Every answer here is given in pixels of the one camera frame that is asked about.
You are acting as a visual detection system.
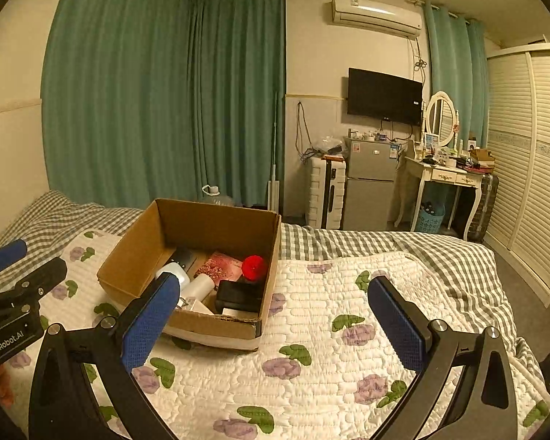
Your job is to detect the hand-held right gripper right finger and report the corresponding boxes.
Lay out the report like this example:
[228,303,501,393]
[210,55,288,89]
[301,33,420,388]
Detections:
[367,276,518,440]

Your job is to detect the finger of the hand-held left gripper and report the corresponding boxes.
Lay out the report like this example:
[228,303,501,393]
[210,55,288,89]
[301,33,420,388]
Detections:
[0,239,29,280]
[0,257,69,315]

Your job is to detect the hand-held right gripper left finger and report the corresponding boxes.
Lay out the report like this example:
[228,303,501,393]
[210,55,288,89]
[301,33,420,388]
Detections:
[29,272,181,440]

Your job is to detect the white round device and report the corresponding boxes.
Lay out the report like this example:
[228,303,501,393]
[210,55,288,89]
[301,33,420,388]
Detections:
[155,262,192,287]

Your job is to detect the brown cardboard box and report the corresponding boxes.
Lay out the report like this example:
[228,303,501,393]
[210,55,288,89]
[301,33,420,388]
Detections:
[96,198,282,353]

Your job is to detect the white bottle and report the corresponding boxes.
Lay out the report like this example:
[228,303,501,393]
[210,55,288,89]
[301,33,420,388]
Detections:
[180,272,216,304]

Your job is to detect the black remote control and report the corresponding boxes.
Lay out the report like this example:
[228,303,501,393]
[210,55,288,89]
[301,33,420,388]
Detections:
[173,247,199,272]

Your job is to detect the black rectangular box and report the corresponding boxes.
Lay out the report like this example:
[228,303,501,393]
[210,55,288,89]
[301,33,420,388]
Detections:
[215,279,265,315]

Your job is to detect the pink floral booklet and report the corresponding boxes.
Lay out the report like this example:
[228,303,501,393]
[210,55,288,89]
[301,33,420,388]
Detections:
[197,251,248,283]

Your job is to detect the white tube with red cap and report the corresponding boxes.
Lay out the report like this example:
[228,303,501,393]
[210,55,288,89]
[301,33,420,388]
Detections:
[241,254,268,282]

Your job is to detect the white floral quilt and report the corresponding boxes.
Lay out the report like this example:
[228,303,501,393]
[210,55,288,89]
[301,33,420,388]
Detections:
[9,229,550,440]

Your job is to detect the grey checked bedsheet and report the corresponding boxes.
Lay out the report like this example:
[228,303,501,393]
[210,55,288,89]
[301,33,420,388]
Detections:
[0,190,518,345]

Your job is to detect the blue plastic basket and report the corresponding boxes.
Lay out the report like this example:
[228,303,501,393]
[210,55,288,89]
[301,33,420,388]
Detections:
[417,202,447,234]

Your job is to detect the grey refrigerator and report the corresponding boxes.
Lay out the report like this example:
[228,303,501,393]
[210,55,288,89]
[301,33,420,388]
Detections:
[341,136,402,232]

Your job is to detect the clear water jug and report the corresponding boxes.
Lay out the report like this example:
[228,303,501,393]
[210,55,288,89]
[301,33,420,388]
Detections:
[200,184,236,207]

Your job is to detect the dark suitcase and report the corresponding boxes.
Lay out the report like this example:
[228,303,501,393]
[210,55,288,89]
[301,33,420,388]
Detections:
[465,172,500,242]

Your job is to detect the white suitcase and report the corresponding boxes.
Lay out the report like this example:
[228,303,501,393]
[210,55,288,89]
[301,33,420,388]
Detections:
[305,156,347,229]

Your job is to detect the white dressing table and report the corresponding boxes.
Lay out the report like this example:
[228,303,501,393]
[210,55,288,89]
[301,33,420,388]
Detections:
[394,153,485,242]

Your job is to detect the white mop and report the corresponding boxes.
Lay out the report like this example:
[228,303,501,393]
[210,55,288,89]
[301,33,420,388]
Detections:
[266,92,281,214]

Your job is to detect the small open cardboard box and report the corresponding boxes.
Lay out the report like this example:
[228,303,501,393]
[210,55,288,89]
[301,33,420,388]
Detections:
[468,147,496,168]

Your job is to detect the clear plastic bag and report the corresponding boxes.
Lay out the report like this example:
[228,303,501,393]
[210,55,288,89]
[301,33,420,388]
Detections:
[312,135,348,157]

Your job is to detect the wide green curtain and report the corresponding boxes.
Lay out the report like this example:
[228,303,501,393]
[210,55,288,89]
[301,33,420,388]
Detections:
[41,0,199,210]

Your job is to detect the cream louvred wardrobe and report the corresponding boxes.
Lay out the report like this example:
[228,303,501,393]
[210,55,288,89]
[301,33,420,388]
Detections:
[483,42,550,309]

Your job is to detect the oval white-framed mirror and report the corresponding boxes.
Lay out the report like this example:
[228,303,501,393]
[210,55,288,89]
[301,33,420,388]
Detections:
[424,92,460,148]

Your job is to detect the green corner curtain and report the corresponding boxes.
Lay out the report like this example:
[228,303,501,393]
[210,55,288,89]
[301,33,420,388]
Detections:
[190,0,287,208]

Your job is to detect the narrow green curtain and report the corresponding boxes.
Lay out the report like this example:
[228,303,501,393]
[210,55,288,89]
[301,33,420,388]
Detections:
[423,2,489,148]

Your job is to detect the white air conditioner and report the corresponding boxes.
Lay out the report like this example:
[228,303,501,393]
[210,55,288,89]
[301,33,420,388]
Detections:
[331,0,423,40]

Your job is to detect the hanging black cables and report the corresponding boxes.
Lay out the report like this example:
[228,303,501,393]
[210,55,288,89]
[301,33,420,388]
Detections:
[295,101,313,162]

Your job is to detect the black wall television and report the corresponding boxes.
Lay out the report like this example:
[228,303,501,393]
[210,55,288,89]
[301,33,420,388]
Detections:
[347,68,424,126]

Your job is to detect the air conditioner power cable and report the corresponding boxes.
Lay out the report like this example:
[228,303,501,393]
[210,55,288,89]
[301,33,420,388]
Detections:
[410,37,430,75]

